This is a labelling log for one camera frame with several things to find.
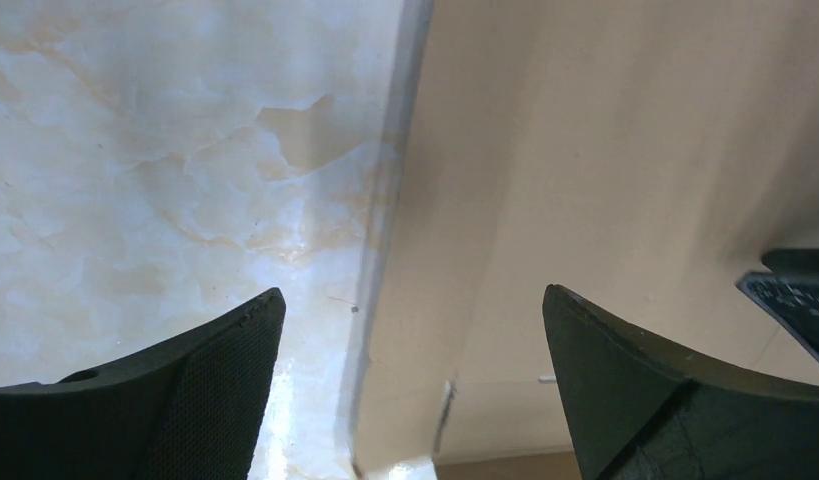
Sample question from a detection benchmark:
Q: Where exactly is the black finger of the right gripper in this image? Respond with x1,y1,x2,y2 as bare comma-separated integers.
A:
736,248,819,363

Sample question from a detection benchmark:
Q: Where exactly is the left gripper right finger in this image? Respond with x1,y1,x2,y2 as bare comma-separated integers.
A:
542,285,819,479

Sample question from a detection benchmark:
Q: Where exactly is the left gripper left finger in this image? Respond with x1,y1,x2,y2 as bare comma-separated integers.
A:
0,288,286,479

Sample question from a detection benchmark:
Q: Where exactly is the brown cardboard box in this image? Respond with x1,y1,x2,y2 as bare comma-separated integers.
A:
353,1,819,474

